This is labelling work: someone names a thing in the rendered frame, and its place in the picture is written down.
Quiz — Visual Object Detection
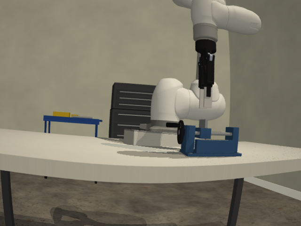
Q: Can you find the blue bench vise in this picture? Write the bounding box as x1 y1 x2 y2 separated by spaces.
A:
166 119 242 157

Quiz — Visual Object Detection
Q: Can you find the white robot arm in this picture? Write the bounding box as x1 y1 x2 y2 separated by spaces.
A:
140 0 261 133

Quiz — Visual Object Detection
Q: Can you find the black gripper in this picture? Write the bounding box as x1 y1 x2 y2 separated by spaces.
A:
195 39 216 109

